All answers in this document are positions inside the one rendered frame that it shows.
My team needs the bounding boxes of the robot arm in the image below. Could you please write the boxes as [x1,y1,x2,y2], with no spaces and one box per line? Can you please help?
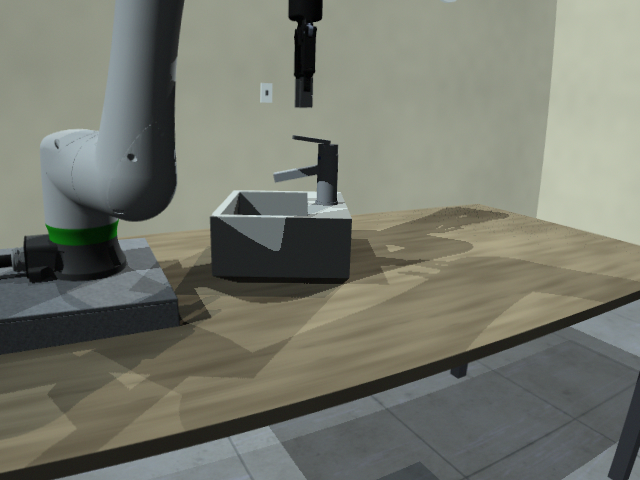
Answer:
[0,0,185,282]

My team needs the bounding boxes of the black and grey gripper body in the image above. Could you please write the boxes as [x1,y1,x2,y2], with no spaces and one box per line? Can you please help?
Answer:
[288,0,323,42]

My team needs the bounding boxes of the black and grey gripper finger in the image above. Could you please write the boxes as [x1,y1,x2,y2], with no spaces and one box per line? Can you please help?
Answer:
[294,29,305,108]
[297,23,317,108]

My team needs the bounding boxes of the black mixer tap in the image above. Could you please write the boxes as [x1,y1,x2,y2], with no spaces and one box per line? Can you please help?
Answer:
[273,135,338,205]

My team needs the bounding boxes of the dark grey square basin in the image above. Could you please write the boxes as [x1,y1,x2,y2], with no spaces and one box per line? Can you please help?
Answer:
[210,190,352,278]

